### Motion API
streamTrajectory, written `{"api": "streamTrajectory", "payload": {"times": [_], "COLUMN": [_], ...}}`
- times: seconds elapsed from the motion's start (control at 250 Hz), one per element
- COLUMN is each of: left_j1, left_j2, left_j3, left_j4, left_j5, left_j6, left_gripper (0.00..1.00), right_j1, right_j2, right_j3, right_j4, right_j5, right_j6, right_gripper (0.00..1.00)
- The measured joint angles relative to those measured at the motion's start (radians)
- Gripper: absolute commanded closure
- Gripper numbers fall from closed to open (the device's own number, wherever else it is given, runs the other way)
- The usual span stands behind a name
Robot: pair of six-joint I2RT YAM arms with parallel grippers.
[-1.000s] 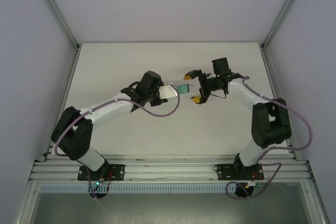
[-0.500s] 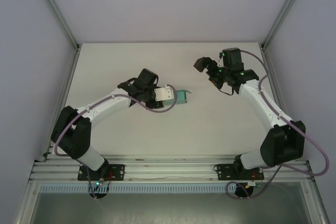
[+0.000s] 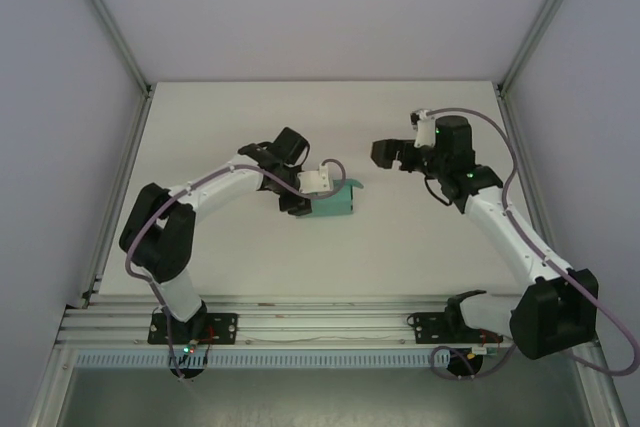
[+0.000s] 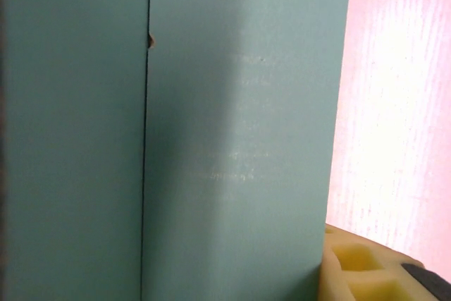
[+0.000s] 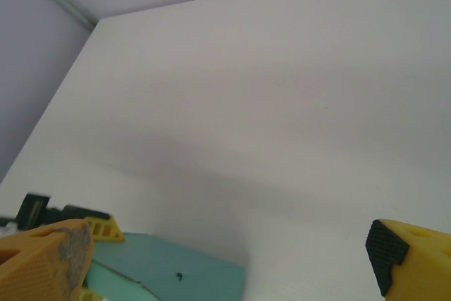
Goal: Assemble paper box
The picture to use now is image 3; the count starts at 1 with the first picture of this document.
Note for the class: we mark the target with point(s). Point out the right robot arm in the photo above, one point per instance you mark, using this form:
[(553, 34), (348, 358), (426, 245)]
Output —
[(510, 237)]

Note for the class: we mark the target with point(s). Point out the aluminium frame post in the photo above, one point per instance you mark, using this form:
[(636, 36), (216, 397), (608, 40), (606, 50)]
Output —
[(111, 22), (545, 22)]

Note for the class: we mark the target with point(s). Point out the aluminium mounting rail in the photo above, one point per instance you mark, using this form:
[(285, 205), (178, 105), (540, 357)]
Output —
[(320, 327)]

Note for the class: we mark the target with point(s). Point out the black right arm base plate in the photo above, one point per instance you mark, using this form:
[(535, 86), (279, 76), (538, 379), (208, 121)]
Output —
[(425, 329)]

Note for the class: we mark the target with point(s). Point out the aluminium table side rail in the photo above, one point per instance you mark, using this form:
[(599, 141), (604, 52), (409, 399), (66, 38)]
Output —
[(117, 197), (533, 197)]

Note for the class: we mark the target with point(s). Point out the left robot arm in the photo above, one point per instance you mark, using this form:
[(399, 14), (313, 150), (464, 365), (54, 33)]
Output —
[(220, 187)]

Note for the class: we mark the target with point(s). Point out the grey metal sheet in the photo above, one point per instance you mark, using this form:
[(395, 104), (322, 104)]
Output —
[(320, 397)]

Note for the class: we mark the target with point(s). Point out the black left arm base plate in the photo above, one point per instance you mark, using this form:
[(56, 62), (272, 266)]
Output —
[(225, 327)]

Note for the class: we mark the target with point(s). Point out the green cloth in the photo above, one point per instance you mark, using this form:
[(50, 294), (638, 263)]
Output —
[(330, 207)]

